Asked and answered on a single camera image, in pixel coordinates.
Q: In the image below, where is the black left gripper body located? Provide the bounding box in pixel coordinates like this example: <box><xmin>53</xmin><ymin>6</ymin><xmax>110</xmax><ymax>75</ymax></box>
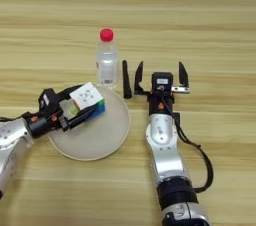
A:
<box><xmin>29</xmin><ymin>98</ymin><xmax>73</xmax><ymax>139</ymax></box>

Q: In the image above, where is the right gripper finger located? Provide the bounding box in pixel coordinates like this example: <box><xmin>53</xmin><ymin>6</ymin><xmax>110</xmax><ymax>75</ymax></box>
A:
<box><xmin>134</xmin><ymin>60</ymin><xmax>146</xmax><ymax>92</ymax></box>
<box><xmin>178</xmin><ymin>61</ymin><xmax>190</xmax><ymax>88</ymax></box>

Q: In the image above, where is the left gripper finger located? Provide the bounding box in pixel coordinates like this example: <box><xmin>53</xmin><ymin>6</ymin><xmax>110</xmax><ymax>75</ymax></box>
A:
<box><xmin>62</xmin><ymin>104</ymin><xmax>100</xmax><ymax>132</ymax></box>
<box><xmin>58</xmin><ymin>84</ymin><xmax>84</xmax><ymax>104</ymax></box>

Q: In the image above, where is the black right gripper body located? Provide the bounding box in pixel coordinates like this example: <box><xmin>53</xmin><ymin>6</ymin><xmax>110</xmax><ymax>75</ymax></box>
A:
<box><xmin>134</xmin><ymin>85</ymin><xmax>191</xmax><ymax>116</ymax></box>

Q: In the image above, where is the multicolour puzzle cube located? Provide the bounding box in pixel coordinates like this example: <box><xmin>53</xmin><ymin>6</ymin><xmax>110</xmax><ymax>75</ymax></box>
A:
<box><xmin>68</xmin><ymin>81</ymin><xmax>107</xmax><ymax>118</ymax></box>

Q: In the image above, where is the clear bottle red cap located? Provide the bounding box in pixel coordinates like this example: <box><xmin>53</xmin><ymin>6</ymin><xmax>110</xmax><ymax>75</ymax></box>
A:
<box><xmin>95</xmin><ymin>27</ymin><xmax>120</xmax><ymax>89</ymax></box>

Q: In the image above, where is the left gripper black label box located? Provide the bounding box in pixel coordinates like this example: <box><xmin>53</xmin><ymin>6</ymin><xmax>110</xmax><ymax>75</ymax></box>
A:
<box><xmin>37</xmin><ymin>87</ymin><xmax>62</xmax><ymax>113</ymax></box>

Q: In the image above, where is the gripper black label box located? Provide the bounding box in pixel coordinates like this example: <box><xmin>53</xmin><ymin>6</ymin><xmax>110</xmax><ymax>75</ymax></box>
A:
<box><xmin>37</xmin><ymin>87</ymin><xmax>62</xmax><ymax>113</ymax></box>
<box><xmin>151</xmin><ymin>71</ymin><xmax>175</xmax><ymax>92</ymax></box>

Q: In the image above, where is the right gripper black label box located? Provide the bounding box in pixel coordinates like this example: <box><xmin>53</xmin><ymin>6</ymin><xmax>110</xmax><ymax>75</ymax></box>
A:
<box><xmin>151</xmin><ymin>71</ymin><xmax>175</xmax><ymax>92</ymax></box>

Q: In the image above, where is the round beige plate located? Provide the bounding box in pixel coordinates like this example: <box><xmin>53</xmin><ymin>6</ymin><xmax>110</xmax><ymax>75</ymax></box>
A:
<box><xmin>47</xmin><ymin>84</ymin><xmax>131</xmax><ymax>162</ymax></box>

